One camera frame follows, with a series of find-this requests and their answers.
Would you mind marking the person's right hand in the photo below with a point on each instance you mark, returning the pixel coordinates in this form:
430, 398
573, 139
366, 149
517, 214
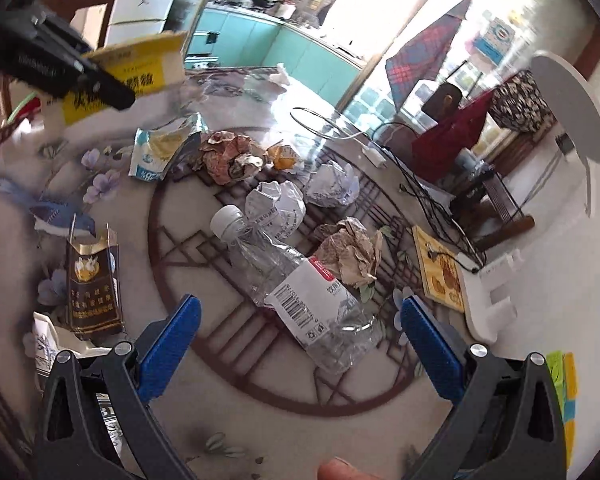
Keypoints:
345, 471

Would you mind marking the clear plastic bottle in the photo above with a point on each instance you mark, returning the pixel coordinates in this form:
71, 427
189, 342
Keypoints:
305, 300

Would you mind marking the yellow snack wrapper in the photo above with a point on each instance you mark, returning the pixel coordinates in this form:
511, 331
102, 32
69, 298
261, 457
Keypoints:
285, 159

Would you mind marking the black handbag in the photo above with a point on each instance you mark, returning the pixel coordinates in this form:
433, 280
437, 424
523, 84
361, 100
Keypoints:
442, 102

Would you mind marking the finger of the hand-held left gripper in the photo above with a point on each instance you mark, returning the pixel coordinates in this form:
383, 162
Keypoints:
107, 85

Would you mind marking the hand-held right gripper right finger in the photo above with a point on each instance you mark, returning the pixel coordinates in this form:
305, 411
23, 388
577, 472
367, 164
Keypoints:
430, 350

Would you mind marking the blue white paper pack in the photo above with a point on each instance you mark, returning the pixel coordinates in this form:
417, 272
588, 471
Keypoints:
497, 37

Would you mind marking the white blue milk packet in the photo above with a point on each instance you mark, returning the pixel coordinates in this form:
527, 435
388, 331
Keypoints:
155, 152

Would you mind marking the yellow book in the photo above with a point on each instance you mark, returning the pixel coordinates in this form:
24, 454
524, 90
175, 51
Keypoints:
440, 272

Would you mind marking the white printed packet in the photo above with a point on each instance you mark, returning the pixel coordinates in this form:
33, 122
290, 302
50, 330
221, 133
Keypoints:
50, 340

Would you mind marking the brown paper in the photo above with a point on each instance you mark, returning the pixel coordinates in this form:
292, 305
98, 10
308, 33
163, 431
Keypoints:
350, 255

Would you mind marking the red brown wrapper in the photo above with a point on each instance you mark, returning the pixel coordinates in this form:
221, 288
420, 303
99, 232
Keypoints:
230, 160

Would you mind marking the dark carved wooden chair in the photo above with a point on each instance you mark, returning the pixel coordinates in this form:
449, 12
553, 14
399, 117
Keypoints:
87, 10

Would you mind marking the brown wooden chair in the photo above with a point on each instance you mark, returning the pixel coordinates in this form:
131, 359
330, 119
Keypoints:
510, 227

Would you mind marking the white charger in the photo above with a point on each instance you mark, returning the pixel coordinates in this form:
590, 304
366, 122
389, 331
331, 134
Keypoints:
375, 155

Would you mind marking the plaid cloth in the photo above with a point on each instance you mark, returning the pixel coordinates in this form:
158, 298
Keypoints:
425, 55

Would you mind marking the red bag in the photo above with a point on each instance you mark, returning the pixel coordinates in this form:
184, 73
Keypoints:
450, 142

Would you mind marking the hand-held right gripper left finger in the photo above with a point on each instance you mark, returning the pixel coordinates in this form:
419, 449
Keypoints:
172, 340

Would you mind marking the black white patterned bag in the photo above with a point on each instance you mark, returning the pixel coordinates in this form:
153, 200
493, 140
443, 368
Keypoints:
522, 100

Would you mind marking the white tissue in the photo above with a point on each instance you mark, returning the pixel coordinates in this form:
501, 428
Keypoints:
281, 74

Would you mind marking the yellow cardboard box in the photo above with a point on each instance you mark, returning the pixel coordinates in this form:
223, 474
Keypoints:
145, 67

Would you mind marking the brown cigarette pack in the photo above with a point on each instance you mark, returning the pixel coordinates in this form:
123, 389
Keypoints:
92, 290

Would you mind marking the teal kitchen cabinets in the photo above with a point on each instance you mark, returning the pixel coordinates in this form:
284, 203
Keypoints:
300, 55

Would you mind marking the red stool with green rim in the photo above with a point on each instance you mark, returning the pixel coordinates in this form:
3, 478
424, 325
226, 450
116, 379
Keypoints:
27, 105

